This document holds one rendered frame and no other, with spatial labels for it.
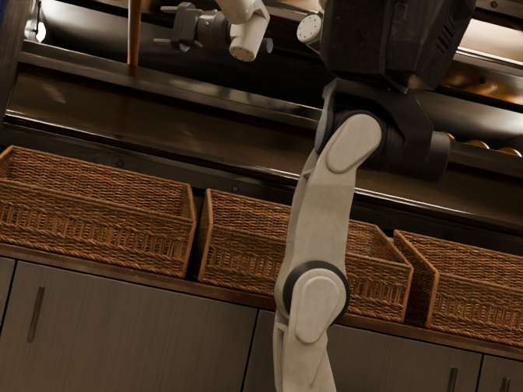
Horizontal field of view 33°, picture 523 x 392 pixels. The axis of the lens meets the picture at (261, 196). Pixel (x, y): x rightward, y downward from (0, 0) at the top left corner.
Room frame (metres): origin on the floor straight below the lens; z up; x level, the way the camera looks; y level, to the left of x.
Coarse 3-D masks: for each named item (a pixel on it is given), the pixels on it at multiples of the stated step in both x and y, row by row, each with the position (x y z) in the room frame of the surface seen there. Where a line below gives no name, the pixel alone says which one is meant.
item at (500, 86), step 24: (96, 0) 2.75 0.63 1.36; (120, 0) 2.72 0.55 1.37; (144, 0) 2.69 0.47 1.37; (168, 0) 2.66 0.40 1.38; (192, 0) 2.63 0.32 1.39; (288, 24) 2.67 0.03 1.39; (456, 72) 2.80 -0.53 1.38; (480, 72) 2.76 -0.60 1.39; (504, 72) 2.74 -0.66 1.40; (504, 96) 2.91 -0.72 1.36
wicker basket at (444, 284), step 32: (416, 256) 2.56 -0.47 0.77; (448, 256) 2.84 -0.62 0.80; (480, 256) 2.86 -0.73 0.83; (512, 256) 2.87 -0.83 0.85; (416, 288) 2.50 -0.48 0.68; (448, 288) 2.37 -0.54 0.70; (480, 288) 2.38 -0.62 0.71; (512, 288) 2.39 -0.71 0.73; (416, 320) 2.45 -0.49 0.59; (448, 320) 2.37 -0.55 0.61; (480, 320) 2.39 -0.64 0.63; (512, 320) 2.40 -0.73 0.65
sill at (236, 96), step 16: (32, 48) 2.69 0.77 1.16; (48, 48) 2.69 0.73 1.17; (80, 64) 2.71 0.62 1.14; (96, 64) 2.71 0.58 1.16; (112, 64) 2.72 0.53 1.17; (128, 64) 2.73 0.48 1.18; (144, 80) 2.74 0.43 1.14; (160, 80) 2.74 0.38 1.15; (176, 80) 2.75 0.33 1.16; (192, 80) 2.75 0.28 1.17; (224, 96) 2.77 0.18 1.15; (240, 96) 2.78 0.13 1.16; (256, 96) 2.78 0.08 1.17; (288, 112) 2.80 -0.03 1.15; (304, 112) 2.80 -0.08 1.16; (320, 112) 2.81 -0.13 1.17; (464, 144) 2.88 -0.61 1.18; (496, 160) 2.89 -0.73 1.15; (512, 160) 2.90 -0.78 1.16
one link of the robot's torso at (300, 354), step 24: (312, 288) 1.83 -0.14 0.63; (336, 288) 1.84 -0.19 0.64; (312, 312) 1.83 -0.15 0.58; (336, 312) 1.85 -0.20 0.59; (288, 336) 1.84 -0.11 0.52; (312, 336) 1.84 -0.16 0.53; (288, 360) 1.86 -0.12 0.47; (312, 360) 1.86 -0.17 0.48; (288, 384) 1.88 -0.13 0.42; (312, 384) 1.89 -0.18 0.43
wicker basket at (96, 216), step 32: (0, 160) 2.45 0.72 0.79; (32, 160) 2.65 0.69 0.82; (64, 160) 2.67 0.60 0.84; (0, 192) 2.20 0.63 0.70; (32, 192) 2.21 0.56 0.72; (64, 192) 2.23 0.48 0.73; (96, 192) 2.67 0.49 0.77; (128, 192) 2.69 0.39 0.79; (160, 192) 2.71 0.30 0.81; (192, 192) 2.65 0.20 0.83; (0, 224) 2.20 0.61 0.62; (32, 224) 2.61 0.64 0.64; (64, 224) 2.23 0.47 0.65; (96, 224) 2.65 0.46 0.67; (128, 224) 2.25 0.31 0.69; (160, 224) 2.27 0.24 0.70; (192, 224) 2.28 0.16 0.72; (96, 256) 2.24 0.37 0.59; (128, 256) 2.26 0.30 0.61; (160, 256) 2.27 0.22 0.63
